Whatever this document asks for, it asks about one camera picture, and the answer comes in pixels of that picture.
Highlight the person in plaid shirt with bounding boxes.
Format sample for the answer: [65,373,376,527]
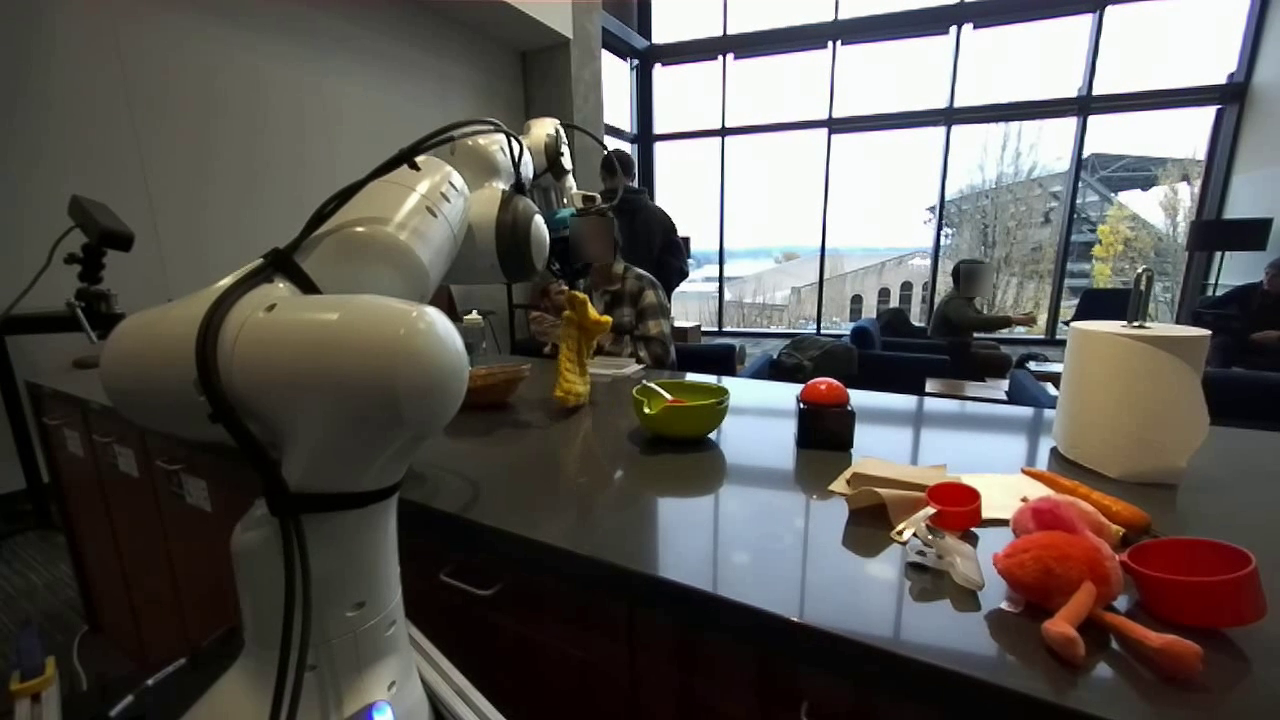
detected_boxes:
[526,198,681,373]

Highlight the yellow plush toy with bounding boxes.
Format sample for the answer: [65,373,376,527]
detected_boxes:
[549,289,615,413]

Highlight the brown wooden bowl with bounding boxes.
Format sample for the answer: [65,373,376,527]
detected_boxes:
[456,361,531,413]

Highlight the pink plush toy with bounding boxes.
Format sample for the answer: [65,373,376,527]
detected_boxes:
[1009,493,1132,554]

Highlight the green plastic bowl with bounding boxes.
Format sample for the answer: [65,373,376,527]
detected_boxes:
[629,375,733,446]

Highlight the seated person in dark clothes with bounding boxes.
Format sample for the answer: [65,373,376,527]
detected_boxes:
[1187,254,1280,373]

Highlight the dark wooden cabinet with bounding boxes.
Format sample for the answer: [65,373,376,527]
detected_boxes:
[26,375,834,720]

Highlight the orange toy carrot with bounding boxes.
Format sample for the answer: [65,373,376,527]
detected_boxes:
[1021,466,1158,539]

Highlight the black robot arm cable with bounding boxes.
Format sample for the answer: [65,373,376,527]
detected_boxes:
[193,115,539,720]

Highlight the seated person by window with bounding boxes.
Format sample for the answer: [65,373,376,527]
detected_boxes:
[928,258,1042,346]

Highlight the black cube block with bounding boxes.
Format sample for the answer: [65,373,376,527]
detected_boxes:
[792,399,861,458]

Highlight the wooden cutting board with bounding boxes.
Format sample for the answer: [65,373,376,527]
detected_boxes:
[828,458,958,521]

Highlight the red measuring cup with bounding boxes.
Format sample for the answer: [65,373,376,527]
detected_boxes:
[923,478,987,539]

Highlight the orange plush toy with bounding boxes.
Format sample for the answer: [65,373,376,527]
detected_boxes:
[991,527,1212,684]

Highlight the white measuring spoons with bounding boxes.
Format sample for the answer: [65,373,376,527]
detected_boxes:
[888,513,987,598]

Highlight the red plastic bowl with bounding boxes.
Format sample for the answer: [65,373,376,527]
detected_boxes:
[1118,531,1273,632]

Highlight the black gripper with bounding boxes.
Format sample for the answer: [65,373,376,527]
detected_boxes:
[531,164,593,293]

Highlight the white plate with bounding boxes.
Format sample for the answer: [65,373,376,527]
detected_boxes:
[584,352,654,390]

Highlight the dark blue armchair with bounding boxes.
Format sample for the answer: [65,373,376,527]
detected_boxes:
[844,308,1015,399]

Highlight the person in dark jacket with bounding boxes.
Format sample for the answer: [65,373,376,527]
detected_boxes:
[595,144,698,304]

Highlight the black camera on tripod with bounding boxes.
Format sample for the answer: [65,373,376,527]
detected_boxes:
[65,193,139,339]

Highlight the white paper towel roll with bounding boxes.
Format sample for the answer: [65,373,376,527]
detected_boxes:
[1054,318,1218,490]

